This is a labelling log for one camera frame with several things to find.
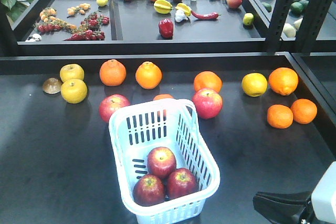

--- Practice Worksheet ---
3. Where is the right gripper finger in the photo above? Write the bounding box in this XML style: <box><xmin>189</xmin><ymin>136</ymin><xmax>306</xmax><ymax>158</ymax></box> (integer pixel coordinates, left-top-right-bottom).
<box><xmin>253</xmin><ymin>191</ymin><xmax>312</xmax><ymax>223</ymax></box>

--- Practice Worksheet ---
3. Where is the red apple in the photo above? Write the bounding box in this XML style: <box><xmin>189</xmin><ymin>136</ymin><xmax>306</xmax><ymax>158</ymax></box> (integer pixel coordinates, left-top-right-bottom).
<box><xmin>147</xmin><ymin>146</ymin><xmax>177</xmax><ymax>180</ymax></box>
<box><xmin>133</xmin><ymin>174</ymin><xmax>165</xmax><ymax>207</ymax></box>
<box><xmin>192</xmin><ymin>88</ymin><xmax>223</xmax><ymax>120</ymax></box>
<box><xmin>166</xmin><ymin>168</ymin><xmax>198</xmax><ymax>200</ymax></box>
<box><xmin>99</xmin><ymin>94</ymin><xmax>131</xmax><ymax>123</ymax></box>

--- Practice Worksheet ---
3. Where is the light blue plastic basket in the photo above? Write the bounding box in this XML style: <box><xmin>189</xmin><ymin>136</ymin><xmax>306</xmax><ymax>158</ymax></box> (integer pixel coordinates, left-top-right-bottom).
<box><xmin>109</xmin><ymin>99</ymin><xmax>220</xmax><ymax>223</ymax></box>

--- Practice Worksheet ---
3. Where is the small orange behind basket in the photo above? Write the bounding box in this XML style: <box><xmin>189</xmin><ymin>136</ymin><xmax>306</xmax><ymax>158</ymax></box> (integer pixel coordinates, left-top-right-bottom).
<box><xmin>153</xmin><ymin>94</ymin><xmax>174</xmax><ymax>101</ymax></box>

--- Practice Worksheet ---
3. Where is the small orange pair left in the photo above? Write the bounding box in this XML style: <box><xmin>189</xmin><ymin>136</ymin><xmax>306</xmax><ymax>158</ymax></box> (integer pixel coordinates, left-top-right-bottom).
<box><xmin>267</xmin><ymin>104</ymin><xmax>293</xmax><ymax>129</ymax></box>

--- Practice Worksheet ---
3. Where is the small orange pair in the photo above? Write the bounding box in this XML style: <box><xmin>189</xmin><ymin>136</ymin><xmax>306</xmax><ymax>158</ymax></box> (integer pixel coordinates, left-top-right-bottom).
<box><xmin>267</xmin><ymin>104</ymin><xmax>293</xmax><ymax>129</ymax></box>
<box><xmin>290</xmin><ymin>99</ymin><xmax>318</xmax><ymax>124</ymax></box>

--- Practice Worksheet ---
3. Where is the small orange pair right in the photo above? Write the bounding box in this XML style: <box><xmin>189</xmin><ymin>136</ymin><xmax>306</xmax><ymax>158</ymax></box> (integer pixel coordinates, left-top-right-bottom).
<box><xmin>290</xmin><ymin>99</ymin><xmax>318</xmax><ymax>124</ymax></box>

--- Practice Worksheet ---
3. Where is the large navel orange right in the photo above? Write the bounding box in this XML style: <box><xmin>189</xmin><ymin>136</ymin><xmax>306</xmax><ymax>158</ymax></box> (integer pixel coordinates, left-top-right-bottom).
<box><xmin>268</xmin><ymin>67</ymin><xmax>299</xmax><ymax>95</ymax></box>

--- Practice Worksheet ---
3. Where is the yellow orange fruit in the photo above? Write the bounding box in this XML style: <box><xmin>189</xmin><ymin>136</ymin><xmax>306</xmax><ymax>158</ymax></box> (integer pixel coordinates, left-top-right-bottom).
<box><xmin>241</xmin><ymin>72</ymin><xmax>268</xmax><ymax>97</ymax></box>

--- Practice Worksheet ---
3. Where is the black wood produce display table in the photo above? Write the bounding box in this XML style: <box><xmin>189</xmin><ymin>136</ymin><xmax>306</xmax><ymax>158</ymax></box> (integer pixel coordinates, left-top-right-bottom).
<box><xmin>1</xmin><ymin>0</ymin><xmax>335</xmax><ymax>223</ymax></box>

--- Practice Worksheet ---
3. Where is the orange beside middle apple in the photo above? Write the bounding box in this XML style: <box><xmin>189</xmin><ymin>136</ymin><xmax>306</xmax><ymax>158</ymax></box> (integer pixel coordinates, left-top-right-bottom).
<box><xmin>194</xmin><ymin>71</ymin><xmax>223</xmax><ymax>93</ymax></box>

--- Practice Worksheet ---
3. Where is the orange with knob centre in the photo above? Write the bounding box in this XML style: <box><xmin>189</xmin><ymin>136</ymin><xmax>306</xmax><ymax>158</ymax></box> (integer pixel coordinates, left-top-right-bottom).
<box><xmin>135</xmin><ymin>61</ymin><xmax>163</xmax><ymax>89</ymax></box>

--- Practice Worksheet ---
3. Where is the orange with knob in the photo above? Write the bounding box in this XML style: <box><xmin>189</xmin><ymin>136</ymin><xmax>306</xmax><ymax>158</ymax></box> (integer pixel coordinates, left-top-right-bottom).
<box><xmin>135</xmin><ymin>61</ymin><xmax>163</xmax><ymax>89</ymax></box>
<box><xmin>99</xmin><ymin>59</ymin><xmax>127</xmax><ymax>87</ymax></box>

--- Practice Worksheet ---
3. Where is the red chili pepper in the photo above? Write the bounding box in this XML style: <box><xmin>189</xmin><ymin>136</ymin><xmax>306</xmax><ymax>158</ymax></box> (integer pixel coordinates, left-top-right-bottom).
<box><xmin>191</xmin><ymin>10</ymin><xmax>220</xmax><ymax>20</ymax></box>

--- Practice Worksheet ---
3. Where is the red bell pepper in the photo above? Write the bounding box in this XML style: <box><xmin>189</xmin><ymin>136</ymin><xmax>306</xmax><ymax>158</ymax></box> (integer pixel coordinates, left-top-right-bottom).
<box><xmin>159</xmin><ymin>18</ymin><xmax>174</xmax><ymax>38</ymax></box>

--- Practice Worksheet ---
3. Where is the orange with knob left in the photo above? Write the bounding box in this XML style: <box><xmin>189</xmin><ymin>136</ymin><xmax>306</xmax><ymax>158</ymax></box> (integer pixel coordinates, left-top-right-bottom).
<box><xmin>99</xmin><ymin>59</ymin><xmax>127</xmax><ymax>87</ymax></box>

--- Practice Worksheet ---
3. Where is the yellow apple lower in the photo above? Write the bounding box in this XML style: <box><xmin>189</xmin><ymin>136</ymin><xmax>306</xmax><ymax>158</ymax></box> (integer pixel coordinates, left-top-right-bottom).
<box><xmin>60</xmin><ymin>79</ymin><xmax>88</xmax><ymax>104</ymax></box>

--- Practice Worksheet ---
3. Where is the yellow apple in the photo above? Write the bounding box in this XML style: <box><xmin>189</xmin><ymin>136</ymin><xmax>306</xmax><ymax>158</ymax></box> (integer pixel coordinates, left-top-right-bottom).
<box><xmin>59</xmin><ymin>63</ymin><xmax>85</xmax><ymax>82</ymax></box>
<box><xmin>60</xmin><ymin>79</ymin><xmax>88</xmax><ymax>104</ymax></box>

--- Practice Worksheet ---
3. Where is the yellow apple upper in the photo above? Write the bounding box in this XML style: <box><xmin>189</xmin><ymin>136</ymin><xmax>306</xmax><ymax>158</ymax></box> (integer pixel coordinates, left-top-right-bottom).
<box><xmin>59</xmin><ymin>63</ymin><xmax>85</xmax><ymax>82</ymax></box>

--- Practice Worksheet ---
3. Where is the brown mushroom cap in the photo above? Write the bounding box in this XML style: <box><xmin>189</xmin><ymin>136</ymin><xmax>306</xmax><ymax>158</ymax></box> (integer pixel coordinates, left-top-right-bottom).
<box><xmin>42</xmin><ymin>78</ymin><xmax>63</xmax><ymax>94</ymax></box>

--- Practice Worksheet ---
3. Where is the black upright rack post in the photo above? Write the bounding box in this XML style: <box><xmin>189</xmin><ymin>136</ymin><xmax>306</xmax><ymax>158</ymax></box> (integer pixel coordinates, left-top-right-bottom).
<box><xmin>265</xmin><ymin>0</ymin><xmax>335</xmax><ymax>53</ymax></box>

